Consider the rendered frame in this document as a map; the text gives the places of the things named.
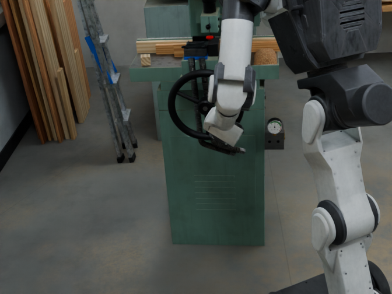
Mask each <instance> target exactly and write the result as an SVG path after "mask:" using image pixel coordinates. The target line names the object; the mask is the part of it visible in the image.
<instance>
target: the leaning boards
mask: <svg viewBox="0 0 392 294"><path fill-rule="evenodd" d="M0 1H1V5H2V9H3V13H4V15H5V20H6V24H7V26H8V30H9V34H10V38H11V41H12V45H13V49H14V52H15V55H16V59H17V64H18V66H19V70H20V74H21V77H22V81H23V85H24V89H25V92H26V96H27V99H28V102H29V106H30V110H31V114H32V117H33V121H34V125H35V128H36V131H37V136H38V139H40V140H41V144H45V142H46V140H47V138H48V140H49V141H51V140H52V139H53V138H54V140H55V141H57V140H58V142H59V143H62V141H63V139H64V138H65V139H70V138H71V139H72V140H73V139H75V138H76V136H77V131H76V126H75V121H74V116H73V112H74V109H75V111H76V115H77V118H78V123H84V121H85V118H86V116H87V114H88V112H89V109H90V104H89V99H90V97H91V93H90V87H89V82H88V77H87V73H86V68H85V63H84V59H83V54H82V49H81V44H80V40H79V34H78V30H77V26H76V20H75V15H74V10H73V6H72V1H71V0H0Z"/></svg>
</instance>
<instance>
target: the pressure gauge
mask: <svg viewBox="0 0 392 294"><path fill-rule="evenodd" d="M274 127H275V128H274ZM282 128H283V126H282V121H281V120H280V119H278V118H271V119H269V120H268V122H267V130H268V132H269V133H271V134H272V135H273V136H276V135H277V134H278V133H280V132H281V131H282Z"/></svg>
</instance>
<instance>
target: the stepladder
mask: <svg viewBox="0 0 392 294"><path fill-rule="evenodd" d="M76 1H77V4H78V9H79V13H80V17H81V19H82V24H83V28H84V31H85V35H86V37H85V40H86V42H87V44H88V46H89V50H90V54H91V58H92V61H93V66H94V70H95V73H96V77H97V81H98V84H99V88H100V92H101V96H102V99H103V103H104V107H105V110H106V114H107V118H108V123H109V126H110V129H111V134H112V136H113V141H114V145H115V149H116V152H117V156H118V157H117V162H118V163H122V162H123V160H124V158H125V156H124V153H122V151H121V147H120V143H119V140H118V136H117V131H116V127H115V125H117V126H118V130H119V133H120V137H121V143H122V148H123V149H126V150H127V153H128V159H129V162H130V163H132V162H134V160H135V158H136V156H135V152H134V151H133V148H137V147H138V142H137V139H136V138H135V135H134V131H133V129H132V125H131V122H130V117H131V108H130V109H127V108H126V105H125V102H124V98H123V95H122V92H121V89H120V85H119V81H120V78H121V74H120V73H116V72H117V70H116V68H115V66H114V63H113V61H112V59H111V55H110V52H109V48H108V46H107V42H108V40H109V34H104V33H103V29H102V26H101V23H100V19H99V16H98V13H97V9H96V6H95V2H94V1H95V0H76ZM90 7H91V8H90ZM91 9H92V10H91ZM92 13H93V14H92ZM93 17H94V18H93ZM95 23H96V25H95ZM96 26H97V28H96ZM97 29H98V31H97ZM107 63H108V65H109V68H110V71H109V68H108V65H107ZM101 72H102V73H101ZM110 72H111V73H110ZM102 74H103V76H104V79H105V80H104V81H103V78H102ZM105 88H108V93H109V96H110V100H111V104H112V107H113V111H114V115H115V124H114V120H113V116H112V113H111V109H110V105H109V100H108V97H107V93H106V89H105ZM115 88H116V91H117V94H118V98H119V100H120V104H121V107H122V109H121V108H120V104H119V102H118V98H117V95H116V91H115ZM126 125H127V127H128V130H129V134H130V136H131V140H132V145H133V148H132V145H131V141H130V138H129V135H128V131H127V128H126Z"/></svg>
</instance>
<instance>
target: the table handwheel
mask: <svg viewBox="0 0 392 294"><path fill-rule="evenodd" d="M213 74H214V70H211V69H199V70H195V71H191V72H189V73H187V74H185V75H183V76H182V77H180V78H179V79H178V80H177V81H176V82H175V84H174V85H173V86H172V88H171V90H170V93H169V96H168V102H167V105H168V111H169V114H170V117H171V119H172V121H173V122H174V124H175V125H176V127H177V128H178V129H179V130H180V131H182V132H183V133H185V134H186V135H188V136H190V137H193V138H196V139H201V140H213V139H212V138H211V137H210V136H209V132H208V131H206V133H203V132H198V131H194V130H193V129H191V128H188V127H187V126H186V125H185V124H184V123H183V122H182V121H181V120H180V119H179V117H178V115H177V112H176V108H175V99H176V96H177V95H179V96H181V97H183V98H185V99H187V100H189V101H191V102H193V103H195V104H198V107H197V109H198V111H199V113H201V114H202V115H204V116H205V118H206V116H207V114H208V113H209V111H210V110H211V108H213V107H214V103H210V102H209V101H208V98H207V97H208V95H206V96H204V95H203V97H202V98H200V100H198V99H196V98H193V97H191V96H189V95H187V94H185V93H183V92H181V91H179V90H180V88H181V87H182V86H183V85H184V84H185V83H186V82H188V81H190V80H192V79H195V78H200V77H210V76H211V75H213ZM243 114H244V111H240V114H239V116H238V118H237V119H236V122H238V123H240V122H241V120H242V118H243Z"/></svg>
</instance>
